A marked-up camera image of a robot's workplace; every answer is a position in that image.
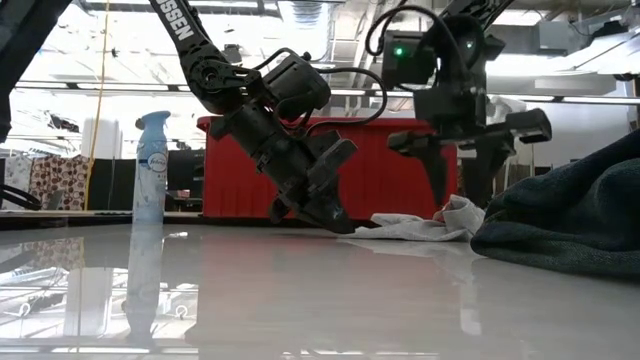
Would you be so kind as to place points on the black aluminium table frame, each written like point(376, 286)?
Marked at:
point(75, 223)

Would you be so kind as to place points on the floral patterned fabric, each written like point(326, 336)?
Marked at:
point(60, 182)

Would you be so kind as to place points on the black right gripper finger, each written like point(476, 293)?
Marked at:
point(485, 170)
point(435, 170)

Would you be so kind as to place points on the white patterned fabric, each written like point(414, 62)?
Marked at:
point(17, 180)

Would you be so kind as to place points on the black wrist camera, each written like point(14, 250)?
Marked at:
point(297, 85)
point(407, 57)

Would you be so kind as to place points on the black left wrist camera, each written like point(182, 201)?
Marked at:
point(297, 85)

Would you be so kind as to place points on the red plastic laundry bin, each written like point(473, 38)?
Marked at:
point(230, 175)

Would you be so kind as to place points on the small grey cloth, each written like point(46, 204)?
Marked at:
point(415, 227)

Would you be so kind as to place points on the silver ventilation duct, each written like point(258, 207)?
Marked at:
point(312, 20)

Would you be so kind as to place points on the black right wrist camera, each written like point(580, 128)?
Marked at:
point(407, 57)

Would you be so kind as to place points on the light wooden desk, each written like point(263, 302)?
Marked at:
point(75, 213)

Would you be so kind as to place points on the blue air freshener spray bottle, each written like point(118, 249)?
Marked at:
point(151, 170)

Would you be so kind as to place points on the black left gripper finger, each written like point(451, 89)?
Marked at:
point(325, 212)
point(281, 210)

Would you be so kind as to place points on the dark blue jeans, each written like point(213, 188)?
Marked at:
point(575, 225)

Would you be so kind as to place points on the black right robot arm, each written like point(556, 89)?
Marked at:
point(470, 60)

